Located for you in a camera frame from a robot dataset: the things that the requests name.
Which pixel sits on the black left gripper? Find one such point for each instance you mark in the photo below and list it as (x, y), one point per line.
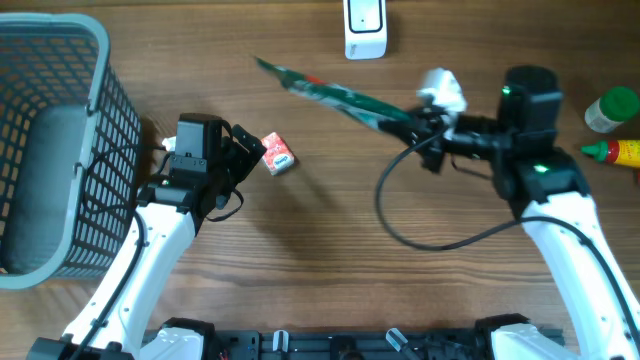
(244, 159)

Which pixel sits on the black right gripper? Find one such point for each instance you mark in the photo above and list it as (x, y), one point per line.
(418, 128)

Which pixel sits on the small orange white box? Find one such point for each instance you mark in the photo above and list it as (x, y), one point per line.
(278, 156)

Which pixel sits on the green white sachet packet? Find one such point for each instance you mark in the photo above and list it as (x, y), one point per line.
(362, 108)

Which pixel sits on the green lidded round jar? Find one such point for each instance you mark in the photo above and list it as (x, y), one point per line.
(616, 107)

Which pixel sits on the red yellow green-capped bottle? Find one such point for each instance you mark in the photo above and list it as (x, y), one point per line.
(616, 152)

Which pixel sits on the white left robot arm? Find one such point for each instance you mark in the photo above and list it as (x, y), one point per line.
(201, 170)

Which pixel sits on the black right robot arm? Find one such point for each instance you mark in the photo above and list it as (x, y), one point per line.
(545, 189)

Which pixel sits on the white barcode scanner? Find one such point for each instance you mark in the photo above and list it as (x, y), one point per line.
(365, 29)

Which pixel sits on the grey plastic mesh basket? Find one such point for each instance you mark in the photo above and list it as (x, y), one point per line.
(70, 148)

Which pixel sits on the black mounting rail base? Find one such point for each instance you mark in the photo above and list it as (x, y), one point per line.
(325, 345)

